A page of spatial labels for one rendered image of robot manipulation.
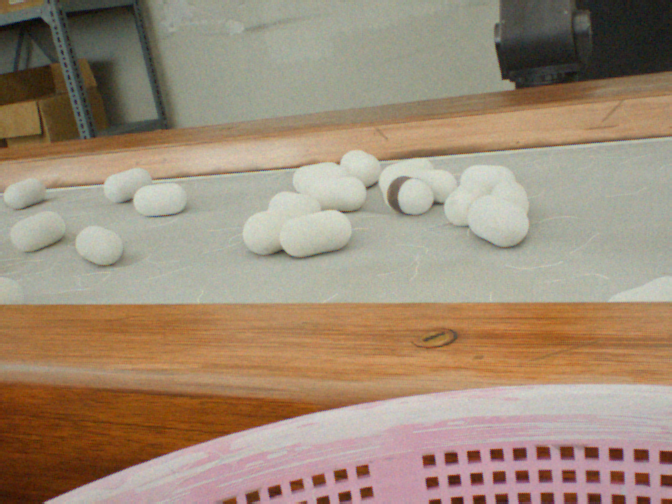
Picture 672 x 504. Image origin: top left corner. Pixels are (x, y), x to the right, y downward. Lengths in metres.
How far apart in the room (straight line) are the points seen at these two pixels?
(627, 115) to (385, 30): 2.07
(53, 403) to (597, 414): 0.15
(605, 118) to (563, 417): 0.38
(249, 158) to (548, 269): 0.34
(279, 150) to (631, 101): 0.25
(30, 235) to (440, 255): 0.26
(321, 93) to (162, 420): 2.48
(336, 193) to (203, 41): 2.45
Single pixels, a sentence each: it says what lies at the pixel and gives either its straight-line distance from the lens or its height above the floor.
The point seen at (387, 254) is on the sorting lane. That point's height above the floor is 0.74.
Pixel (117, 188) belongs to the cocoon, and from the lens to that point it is 0.59.
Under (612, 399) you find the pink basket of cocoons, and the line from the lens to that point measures 0.17.
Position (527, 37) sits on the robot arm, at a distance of 0.79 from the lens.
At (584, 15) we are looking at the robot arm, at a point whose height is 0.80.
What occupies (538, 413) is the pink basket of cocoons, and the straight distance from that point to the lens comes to 0.17.
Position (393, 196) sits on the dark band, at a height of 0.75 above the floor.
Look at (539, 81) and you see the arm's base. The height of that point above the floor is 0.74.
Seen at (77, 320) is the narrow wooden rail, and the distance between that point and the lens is 0.28.
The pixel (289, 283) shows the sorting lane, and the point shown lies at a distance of 0.34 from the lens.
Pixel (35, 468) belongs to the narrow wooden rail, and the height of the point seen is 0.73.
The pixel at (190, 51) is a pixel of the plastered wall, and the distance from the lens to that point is 2.90.
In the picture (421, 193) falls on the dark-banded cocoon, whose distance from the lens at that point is 0.40.
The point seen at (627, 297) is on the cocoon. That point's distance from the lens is 0.24.
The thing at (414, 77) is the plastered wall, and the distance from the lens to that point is 2.55.
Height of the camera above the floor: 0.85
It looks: 17 degrees down
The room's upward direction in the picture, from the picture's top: 10 degrees counter-clockwise
